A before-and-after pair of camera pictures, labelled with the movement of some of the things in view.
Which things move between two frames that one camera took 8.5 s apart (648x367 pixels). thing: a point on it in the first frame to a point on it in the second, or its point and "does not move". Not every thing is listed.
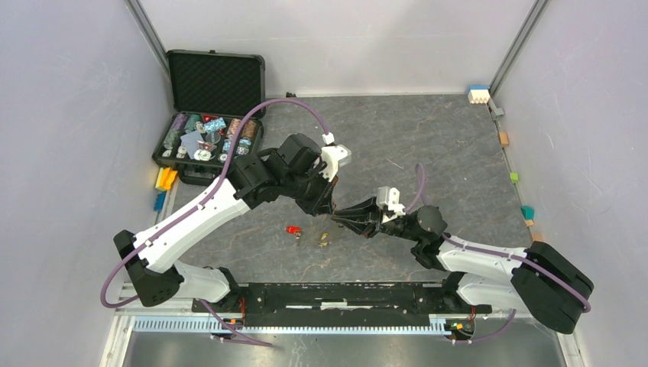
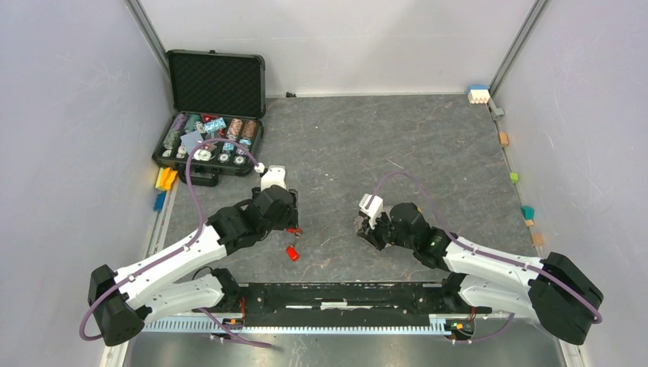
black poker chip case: [212, 92] does not move
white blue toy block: [478, 94] does not move
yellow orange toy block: [165, 178] does not move
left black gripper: [310, 206] to [289, 219]
